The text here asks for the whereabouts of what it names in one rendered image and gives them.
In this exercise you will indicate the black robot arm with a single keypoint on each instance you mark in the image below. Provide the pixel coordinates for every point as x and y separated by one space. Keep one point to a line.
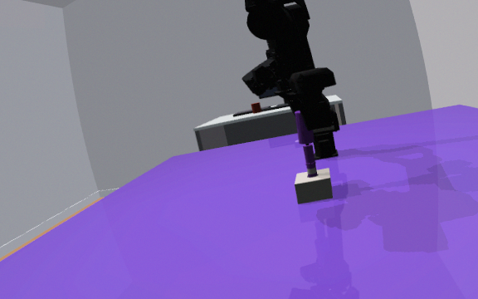
270 20

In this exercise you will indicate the white block with socket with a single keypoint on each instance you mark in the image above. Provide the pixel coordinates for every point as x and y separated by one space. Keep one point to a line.
313 189

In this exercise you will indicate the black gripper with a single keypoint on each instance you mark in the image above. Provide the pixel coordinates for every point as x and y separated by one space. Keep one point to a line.
303 90

